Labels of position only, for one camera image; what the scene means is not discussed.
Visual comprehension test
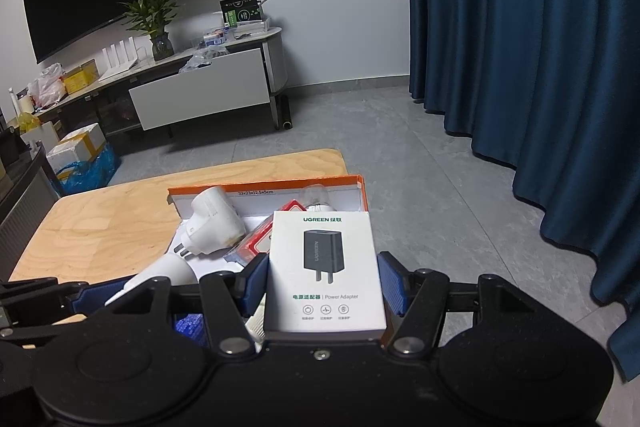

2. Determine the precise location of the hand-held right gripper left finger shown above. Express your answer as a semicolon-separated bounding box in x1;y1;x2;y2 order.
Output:
107;252;270;356

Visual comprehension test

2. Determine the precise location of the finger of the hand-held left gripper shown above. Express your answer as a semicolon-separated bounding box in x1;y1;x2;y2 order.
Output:
62;279;134;324

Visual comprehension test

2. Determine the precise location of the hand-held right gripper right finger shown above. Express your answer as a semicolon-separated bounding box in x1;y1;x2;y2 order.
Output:
377;251;528;356

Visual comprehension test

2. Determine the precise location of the red playing card box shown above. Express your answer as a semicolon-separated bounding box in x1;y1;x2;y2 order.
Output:
222;199;306;269

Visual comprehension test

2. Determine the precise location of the small white adapter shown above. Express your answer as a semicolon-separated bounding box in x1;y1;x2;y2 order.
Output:
105;252;197;308

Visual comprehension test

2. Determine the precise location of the white power adapter box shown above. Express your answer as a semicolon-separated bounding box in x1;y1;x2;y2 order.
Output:
263;209;389;342

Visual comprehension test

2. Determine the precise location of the blue wipes packet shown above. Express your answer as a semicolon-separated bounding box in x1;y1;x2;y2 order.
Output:
172;312;209;349

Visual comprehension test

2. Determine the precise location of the white plug adapter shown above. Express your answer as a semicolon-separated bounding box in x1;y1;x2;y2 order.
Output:
175;186;246;261

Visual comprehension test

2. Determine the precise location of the orange cardboard box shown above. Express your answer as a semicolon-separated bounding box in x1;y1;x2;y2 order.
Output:
167;174;371;344

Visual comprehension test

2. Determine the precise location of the clear bottle with white plug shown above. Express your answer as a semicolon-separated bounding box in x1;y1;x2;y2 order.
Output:
299;183;335;214

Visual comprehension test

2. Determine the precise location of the dark round counter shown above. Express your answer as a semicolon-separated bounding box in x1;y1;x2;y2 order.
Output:
0;127;62;284

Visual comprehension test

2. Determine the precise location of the blue plastic bag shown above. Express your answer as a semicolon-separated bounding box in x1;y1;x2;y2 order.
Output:
52;144;122;196

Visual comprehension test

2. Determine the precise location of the white and yellow cardboard box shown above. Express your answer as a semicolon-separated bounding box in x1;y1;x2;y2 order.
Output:
46;123;107;168

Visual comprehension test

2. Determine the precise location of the black roll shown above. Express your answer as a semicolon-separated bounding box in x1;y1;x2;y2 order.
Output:
278;94;296;130

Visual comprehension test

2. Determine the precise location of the white tv cabinet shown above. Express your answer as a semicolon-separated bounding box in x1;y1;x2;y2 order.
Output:
20;27;289;144

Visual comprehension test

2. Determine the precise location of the white and red plastic bag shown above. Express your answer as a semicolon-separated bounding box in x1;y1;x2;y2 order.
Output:
27;63;67;108

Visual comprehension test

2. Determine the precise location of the white router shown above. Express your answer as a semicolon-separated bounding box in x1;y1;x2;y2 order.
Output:
99;36;142;80

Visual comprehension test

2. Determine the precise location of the pile of small clutter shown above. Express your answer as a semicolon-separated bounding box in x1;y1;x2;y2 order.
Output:
181;27;232;74

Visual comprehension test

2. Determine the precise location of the blue curtain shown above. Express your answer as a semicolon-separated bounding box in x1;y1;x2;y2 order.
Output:
404;0;640;384

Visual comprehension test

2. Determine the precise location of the black and green box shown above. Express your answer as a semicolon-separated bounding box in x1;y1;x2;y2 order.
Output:
220;0;264;28

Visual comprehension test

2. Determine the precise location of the potted plant in dark vase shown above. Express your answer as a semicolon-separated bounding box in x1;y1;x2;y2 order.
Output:
117;0;182;62

